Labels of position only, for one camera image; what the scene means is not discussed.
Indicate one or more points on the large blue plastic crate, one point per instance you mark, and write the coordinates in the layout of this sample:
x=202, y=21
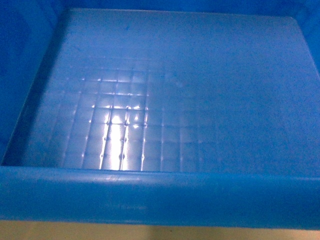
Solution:
x=161, y=112

